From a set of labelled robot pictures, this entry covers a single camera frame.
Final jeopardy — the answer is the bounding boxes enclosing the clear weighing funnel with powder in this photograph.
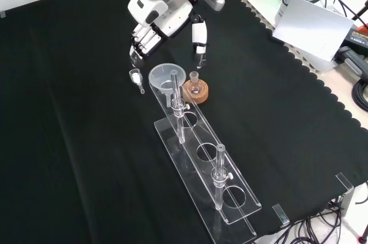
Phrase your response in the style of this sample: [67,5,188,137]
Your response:
[128,68,146,95]

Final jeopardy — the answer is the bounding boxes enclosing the black table cloth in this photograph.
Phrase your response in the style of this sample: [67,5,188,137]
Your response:
[0,0,368,244]

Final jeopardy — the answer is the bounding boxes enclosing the white paper card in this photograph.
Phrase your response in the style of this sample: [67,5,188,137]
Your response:
[271,0,355,62]

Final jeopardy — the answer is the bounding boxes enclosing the clear acrylic funnel stand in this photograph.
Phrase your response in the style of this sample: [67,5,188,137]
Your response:
[148,68,262,244]

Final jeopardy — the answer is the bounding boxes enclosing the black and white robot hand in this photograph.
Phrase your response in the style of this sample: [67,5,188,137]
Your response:
[128,0,208,68]

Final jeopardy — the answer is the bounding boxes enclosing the cork ring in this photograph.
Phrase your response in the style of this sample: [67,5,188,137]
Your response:
[182,79,210,106]

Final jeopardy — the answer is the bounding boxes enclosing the translucent plastic funnel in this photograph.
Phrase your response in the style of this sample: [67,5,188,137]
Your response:
[148,63,187,109]

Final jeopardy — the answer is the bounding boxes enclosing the black floor cables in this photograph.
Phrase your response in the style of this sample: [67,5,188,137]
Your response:
[270,197,368,244]

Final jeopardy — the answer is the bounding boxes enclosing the coiled black cable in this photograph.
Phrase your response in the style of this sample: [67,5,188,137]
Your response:
[351,78,368,112]

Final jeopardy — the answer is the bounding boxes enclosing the black power adapter orange label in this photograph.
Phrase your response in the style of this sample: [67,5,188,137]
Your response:
[343,24,368,52]

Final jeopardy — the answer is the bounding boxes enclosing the clear cloth clip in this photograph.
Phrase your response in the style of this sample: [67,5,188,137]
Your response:
[335,172,355,192]
[271,203,290,226]

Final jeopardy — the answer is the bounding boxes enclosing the small round-bottom glass flask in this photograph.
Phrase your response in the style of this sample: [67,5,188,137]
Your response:
[188,71,204,97]

